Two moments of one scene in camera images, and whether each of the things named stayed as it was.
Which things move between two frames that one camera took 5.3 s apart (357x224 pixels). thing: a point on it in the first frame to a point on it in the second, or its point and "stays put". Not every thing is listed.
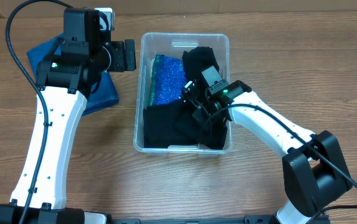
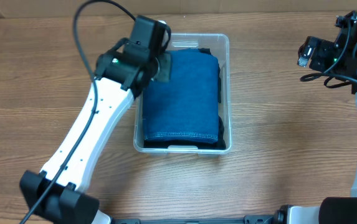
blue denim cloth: x=103 y=97 to x=187 y=108
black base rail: x=247 y=219 stays put
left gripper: x=119 y=63 to x=166 y=69
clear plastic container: x=183 y=91 stays put
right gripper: x=199 y=116 to x=319 y=47
